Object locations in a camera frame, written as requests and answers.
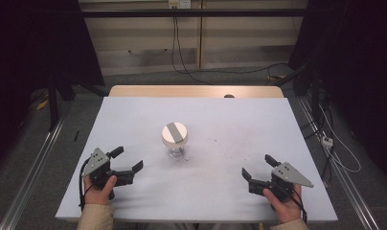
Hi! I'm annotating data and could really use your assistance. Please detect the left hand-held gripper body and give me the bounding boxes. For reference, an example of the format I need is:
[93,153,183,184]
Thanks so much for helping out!
[81,147,117,201]

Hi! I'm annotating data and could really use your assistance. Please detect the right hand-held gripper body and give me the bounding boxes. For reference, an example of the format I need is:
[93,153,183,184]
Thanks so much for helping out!
[269,161,315,203]

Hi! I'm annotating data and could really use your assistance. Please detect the glass jar with white lid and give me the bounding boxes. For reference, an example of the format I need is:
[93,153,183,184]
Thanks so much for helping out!
[161,122,190,159]

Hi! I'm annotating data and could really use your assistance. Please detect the person's left hand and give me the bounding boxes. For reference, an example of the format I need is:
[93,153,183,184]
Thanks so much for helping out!
[83,174,118,206]

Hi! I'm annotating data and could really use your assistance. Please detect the person's right hand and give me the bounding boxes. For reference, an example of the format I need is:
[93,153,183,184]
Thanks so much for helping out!
[262,184,303,225]

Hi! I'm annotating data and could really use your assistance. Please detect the white table mat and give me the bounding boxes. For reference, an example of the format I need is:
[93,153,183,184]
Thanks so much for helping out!
[55,96,339,223]

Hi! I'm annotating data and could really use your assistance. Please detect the white power strip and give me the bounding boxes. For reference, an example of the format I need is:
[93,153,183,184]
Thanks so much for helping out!
[321,135,334,150]

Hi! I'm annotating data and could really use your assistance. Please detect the black metal stand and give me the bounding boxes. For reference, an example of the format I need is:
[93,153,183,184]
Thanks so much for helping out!
[270,59,330,123]
[46,70,110,132]

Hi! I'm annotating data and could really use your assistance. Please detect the wooden table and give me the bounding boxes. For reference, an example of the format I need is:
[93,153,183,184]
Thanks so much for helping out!
[108,84,285,99]

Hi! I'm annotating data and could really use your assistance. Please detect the dark curtain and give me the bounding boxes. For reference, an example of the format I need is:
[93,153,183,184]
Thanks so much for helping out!
[288,0,387,185]
[0,0,105,167]

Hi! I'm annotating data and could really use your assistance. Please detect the black horizontal bar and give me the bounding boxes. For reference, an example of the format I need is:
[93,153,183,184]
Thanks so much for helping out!
[80,8,311,19]

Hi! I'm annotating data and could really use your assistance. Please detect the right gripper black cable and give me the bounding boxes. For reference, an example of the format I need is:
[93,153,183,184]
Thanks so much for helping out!
[284,186,308,224]

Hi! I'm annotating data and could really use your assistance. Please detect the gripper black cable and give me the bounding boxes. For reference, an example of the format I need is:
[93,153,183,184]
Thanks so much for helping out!
[284,186,308,224]
[78,157,94,213]

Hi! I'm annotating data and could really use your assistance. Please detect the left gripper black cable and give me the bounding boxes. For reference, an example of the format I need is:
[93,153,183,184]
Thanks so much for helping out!
[78,157,94,213]

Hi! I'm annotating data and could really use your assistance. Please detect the metal floor rail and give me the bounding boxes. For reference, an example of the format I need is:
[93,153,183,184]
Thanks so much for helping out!
[0,117,67,230]
[296,97,381,230]

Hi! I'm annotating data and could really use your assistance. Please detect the black floor cable bundle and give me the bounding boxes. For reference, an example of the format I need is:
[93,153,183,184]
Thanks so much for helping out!
[304,95,335,180]

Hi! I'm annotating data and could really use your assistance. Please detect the white cable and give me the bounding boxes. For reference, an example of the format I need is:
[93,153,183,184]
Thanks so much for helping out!
[318,104,363,174]

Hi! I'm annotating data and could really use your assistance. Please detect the black wall cable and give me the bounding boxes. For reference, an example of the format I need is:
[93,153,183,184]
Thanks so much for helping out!
[171,15,290,86]

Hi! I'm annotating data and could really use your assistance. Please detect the white wall outlet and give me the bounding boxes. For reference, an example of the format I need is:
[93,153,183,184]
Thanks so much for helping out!
[168,0,193,10]

